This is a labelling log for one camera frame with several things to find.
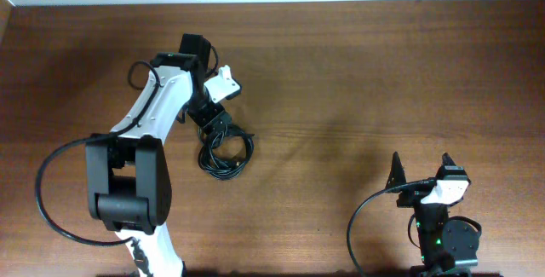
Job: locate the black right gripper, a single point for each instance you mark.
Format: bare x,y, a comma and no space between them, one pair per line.
419,196

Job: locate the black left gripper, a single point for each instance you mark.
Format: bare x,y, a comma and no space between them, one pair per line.
214,120

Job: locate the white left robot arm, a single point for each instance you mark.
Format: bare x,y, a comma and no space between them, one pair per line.
129,189

